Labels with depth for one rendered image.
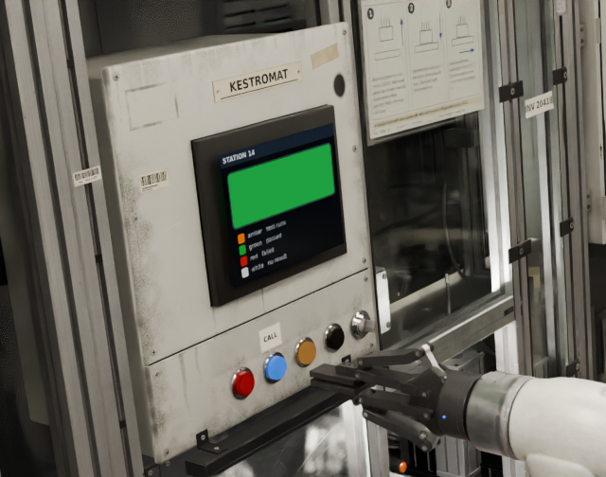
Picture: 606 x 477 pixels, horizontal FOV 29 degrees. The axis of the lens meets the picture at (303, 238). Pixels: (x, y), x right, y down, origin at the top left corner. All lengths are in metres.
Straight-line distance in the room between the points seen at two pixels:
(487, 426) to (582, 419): 0.11
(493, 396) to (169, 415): 0.38
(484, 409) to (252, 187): 0.38
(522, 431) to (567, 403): 0.06
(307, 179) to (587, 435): 0.50
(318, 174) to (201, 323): 0.25
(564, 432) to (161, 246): 0.49
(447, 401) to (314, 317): 0.31
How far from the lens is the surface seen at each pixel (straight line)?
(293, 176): 1.47
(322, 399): 1.54
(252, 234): 1.42
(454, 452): 2.28
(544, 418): 1.24
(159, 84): 1.34
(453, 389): 1.32
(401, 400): 1.39
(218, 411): 1.45
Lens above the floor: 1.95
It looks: 14 degrees down
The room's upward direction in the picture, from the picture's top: 6 degrees counter-clockwise
